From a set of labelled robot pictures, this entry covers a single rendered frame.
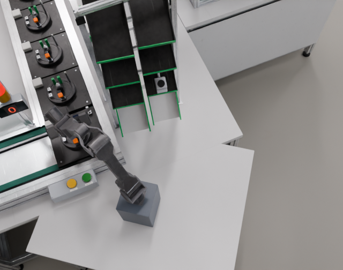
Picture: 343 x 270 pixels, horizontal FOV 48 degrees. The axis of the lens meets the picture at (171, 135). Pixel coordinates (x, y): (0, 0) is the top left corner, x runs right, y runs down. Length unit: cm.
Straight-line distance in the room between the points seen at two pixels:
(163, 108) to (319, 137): 152
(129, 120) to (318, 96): 179
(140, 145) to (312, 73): 180
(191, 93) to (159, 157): 39
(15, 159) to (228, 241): 105
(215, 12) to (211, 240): 129
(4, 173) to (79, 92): 52
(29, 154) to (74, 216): 37
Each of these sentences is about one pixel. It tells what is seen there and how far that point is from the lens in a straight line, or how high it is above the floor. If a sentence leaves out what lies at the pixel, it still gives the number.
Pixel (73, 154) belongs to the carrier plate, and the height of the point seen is 97.
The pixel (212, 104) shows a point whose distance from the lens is 198.
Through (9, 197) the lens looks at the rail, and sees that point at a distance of 185.
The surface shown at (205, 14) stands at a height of 86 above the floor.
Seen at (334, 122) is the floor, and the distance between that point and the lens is 309.
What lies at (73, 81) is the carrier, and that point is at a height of 97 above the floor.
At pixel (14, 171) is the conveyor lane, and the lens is 194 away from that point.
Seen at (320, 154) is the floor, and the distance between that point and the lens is 294.
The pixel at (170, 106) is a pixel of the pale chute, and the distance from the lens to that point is 177.
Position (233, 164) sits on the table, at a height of 86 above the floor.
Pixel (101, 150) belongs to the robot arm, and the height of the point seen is 142.
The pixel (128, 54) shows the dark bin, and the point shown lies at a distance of 135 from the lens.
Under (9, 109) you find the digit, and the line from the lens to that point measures 172.
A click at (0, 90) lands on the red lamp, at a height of 134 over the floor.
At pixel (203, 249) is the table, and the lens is 174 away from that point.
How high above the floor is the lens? 258
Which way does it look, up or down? 65 degrees down
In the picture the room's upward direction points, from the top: 5 degrees counter-clockwise
